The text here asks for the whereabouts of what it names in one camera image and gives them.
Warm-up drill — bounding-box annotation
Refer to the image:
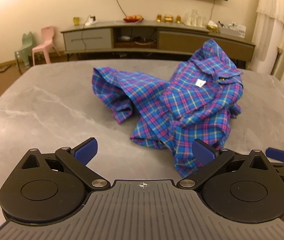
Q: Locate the cream curtain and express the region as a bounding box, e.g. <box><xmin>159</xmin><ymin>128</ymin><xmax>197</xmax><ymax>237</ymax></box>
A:
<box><xmin>250</xmin><ymin>0</ymin><xmax>284</xmax><ymax>78</ymax></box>

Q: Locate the dark pan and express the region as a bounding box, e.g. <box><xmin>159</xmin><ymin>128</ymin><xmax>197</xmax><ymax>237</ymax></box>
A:
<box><xmin>134</xmin><ymin>38</ymin><xmax>156</xmax><ymax>46</ymax></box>

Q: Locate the black cable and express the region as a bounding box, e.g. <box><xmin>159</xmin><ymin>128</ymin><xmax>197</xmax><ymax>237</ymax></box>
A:
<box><xmin>114</xmin><ymin>0</ymin><xmax>128</xmax><ymax>17</ymax></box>

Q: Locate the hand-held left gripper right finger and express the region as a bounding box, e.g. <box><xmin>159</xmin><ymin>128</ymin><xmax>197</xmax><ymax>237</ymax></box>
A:
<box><xmin>176</xmin><ymin>139</ymin><xmax>272</xmax><ymax>190</ymax></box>

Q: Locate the long grey media cabinet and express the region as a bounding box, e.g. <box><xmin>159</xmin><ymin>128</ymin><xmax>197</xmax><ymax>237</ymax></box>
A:
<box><xmin>60</xmin><ymin>20</ymin><xmax>256</xmax><ymax>68</ymax></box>

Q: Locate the blue plaid shirt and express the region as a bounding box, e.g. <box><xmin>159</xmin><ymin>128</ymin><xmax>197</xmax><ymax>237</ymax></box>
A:
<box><xmin>91</xmin><ymin>39</ymin><xmax>244</xmax><ymax>178</ymax></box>

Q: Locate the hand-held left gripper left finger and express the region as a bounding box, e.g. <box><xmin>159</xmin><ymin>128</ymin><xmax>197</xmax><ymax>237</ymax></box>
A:
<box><xmin>19</xmin><ymin>137</ymin><xmax>110</xmax><ymax>192</ymax></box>

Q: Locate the grey tray with small items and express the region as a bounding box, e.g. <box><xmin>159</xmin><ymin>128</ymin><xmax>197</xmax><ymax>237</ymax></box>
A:
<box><xmin>217</xmin><ymin>21</ymin><xmax>247</xmax><ymax>37</ymax></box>

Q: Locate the pink plastic chair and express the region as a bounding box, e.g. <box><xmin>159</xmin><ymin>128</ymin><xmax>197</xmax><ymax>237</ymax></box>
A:
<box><xmin>31</xmin><ymin>26</ymin><xmax>62</xmax><ymax>65</ymax></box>

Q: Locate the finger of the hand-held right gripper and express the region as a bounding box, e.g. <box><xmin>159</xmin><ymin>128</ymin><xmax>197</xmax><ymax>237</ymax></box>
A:
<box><xmin>266</xmin><ymin>147</ymin><xmax>284</xmax><ymax>166</ymax></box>

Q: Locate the red fruit bowl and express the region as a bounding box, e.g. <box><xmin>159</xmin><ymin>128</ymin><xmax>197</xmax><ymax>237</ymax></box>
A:
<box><xmin>123</xmin><ymin>15</ymin><xmax>144</xmax><ymax>23</ymax></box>

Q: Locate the green plastic chair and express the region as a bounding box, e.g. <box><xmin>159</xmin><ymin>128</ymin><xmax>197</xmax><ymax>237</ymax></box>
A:
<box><xmin>14</xmin><ymin>31</ymin><xmax>34</xmax><ymax>70</ymax></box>

